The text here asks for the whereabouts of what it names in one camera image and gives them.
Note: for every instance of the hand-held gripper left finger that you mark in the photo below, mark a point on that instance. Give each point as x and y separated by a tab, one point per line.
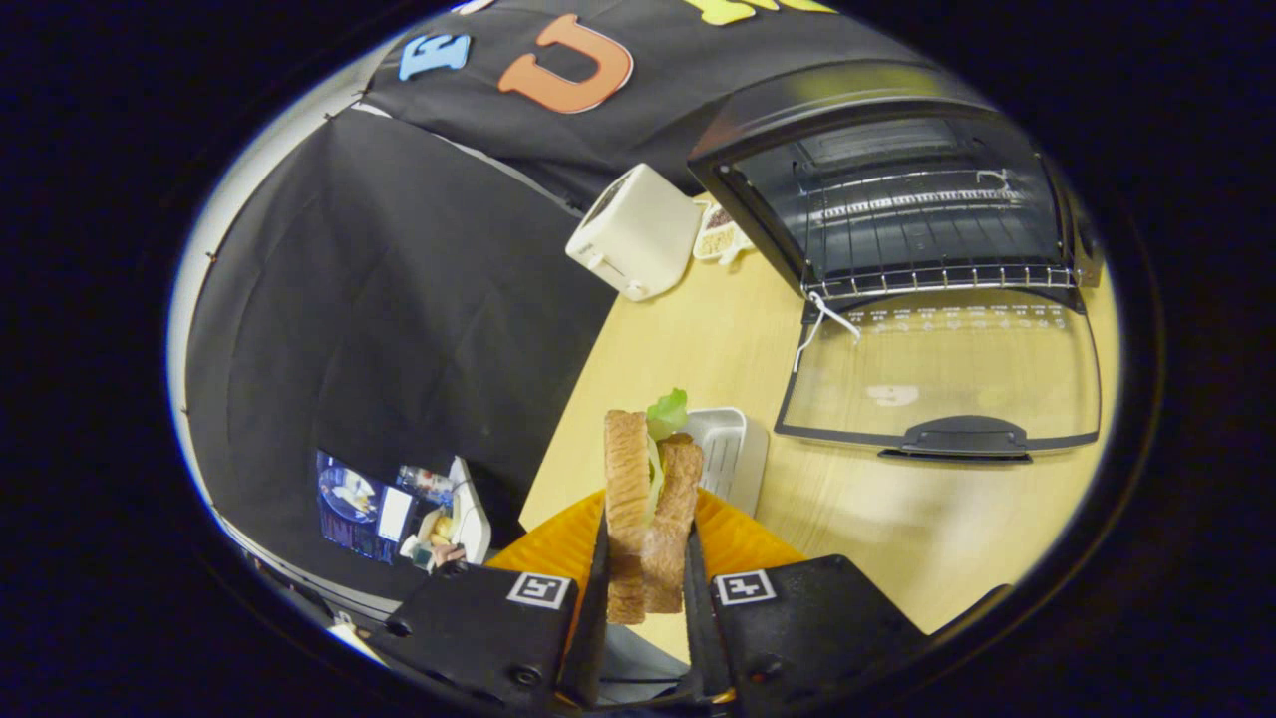
586	658

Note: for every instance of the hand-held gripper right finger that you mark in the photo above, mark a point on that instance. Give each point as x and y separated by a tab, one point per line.
698	638

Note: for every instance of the toasted bread sandwich with lettuce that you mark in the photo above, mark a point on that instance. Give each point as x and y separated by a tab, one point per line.
628	499

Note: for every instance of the black toaster oven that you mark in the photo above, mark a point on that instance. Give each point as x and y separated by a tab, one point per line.
817	100

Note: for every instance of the white pop-up toaster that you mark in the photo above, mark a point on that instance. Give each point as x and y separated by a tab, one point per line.
643	234

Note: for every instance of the white plastic tray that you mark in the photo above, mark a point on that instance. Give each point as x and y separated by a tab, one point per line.
733	454

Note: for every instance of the white zip tie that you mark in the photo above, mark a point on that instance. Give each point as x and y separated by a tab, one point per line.
819	314

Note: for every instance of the divided white snack dish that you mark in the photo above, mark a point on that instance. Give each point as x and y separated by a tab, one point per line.
720	239

